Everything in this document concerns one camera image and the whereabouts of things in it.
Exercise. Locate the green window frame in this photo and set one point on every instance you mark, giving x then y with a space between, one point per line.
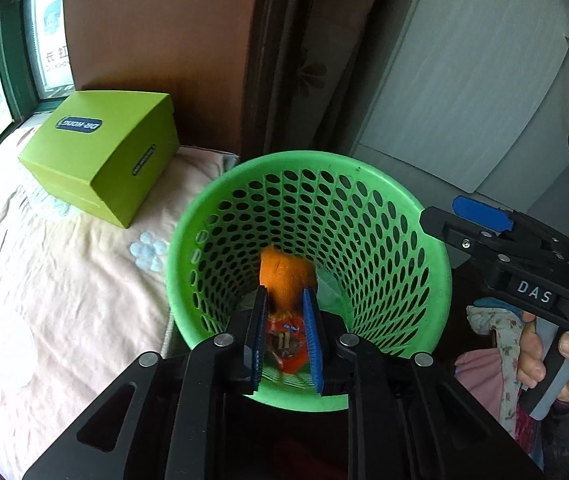
9 70

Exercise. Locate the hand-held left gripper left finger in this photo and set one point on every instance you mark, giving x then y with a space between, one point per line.
259 340

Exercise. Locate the orange snack wrapper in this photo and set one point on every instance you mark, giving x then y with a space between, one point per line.
289 345

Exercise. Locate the white board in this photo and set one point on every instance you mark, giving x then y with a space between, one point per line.
464 85

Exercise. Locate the white printed carton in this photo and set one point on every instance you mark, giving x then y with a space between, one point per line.
54 35

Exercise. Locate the green perforated plastic basket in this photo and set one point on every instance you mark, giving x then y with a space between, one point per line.
364 220

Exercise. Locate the pink printed blanket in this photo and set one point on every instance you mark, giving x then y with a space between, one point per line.
64 285

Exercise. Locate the green cardboard box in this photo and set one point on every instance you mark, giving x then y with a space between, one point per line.
104 145

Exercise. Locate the grey flower-print curtain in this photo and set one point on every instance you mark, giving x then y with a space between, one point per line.
314 60

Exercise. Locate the orange peel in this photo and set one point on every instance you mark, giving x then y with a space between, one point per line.
287 275

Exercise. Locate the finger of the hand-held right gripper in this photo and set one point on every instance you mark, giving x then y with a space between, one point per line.
459 237
481 215

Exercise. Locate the pink cloth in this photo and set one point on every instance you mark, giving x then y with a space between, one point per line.
476 385

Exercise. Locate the floral cloth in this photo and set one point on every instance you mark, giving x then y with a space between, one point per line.
506 350

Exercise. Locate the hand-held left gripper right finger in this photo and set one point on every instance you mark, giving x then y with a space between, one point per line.
314 340

